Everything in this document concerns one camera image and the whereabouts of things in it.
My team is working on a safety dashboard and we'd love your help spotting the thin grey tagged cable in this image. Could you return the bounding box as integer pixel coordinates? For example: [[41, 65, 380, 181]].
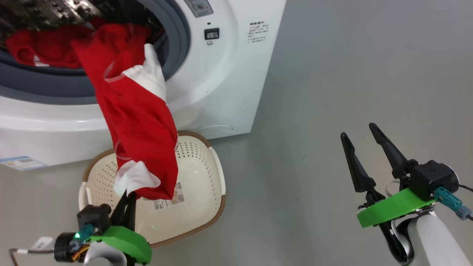
[[9, 236, 57, 266]]

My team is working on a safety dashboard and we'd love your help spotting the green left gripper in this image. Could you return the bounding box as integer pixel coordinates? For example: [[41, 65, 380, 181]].
[[89, 191, 153, 265]]

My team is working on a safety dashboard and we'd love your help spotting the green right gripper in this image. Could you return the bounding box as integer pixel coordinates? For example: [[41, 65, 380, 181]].
[[340, 123, 437, 265]]

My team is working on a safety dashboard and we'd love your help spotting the red fleece garment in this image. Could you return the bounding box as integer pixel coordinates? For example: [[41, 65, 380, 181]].
[[5, 27, 93, 69]]

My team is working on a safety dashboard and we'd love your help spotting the teal plug camera cable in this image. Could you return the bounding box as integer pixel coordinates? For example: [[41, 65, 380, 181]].
[[434, 183, 473, 222]]

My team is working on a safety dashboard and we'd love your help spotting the red and white jersey garment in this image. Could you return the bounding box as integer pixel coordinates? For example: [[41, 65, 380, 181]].
[[72, 23, 180, 200]]

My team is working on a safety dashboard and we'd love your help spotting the cream perforated laundry basket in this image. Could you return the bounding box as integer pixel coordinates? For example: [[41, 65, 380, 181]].
[[78, 130, 227, 249]]

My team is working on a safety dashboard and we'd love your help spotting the white front-load washing machine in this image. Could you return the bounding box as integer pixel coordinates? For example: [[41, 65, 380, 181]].
[[0, 0, 287, 171]]

